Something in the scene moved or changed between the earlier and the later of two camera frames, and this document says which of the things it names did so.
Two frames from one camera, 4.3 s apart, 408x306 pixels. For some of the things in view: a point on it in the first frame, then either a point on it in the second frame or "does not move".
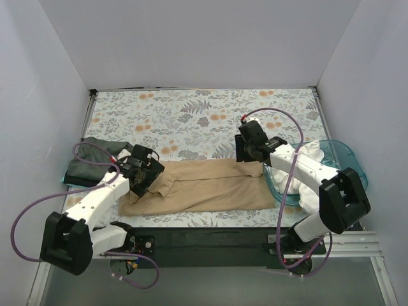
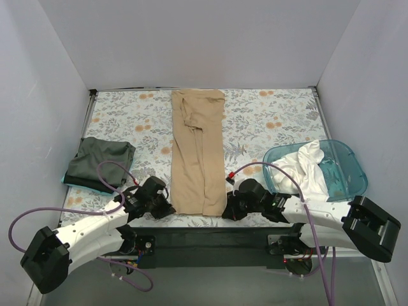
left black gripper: x=148 y=178 -> x=162 y=208
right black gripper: x=241 y=150 -> x=233 y=208
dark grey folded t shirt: x=94 y=156 does not move
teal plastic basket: x=337 y=154 does not move
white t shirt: x=310 y=196 does not move
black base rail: x=223 y=247 does not move
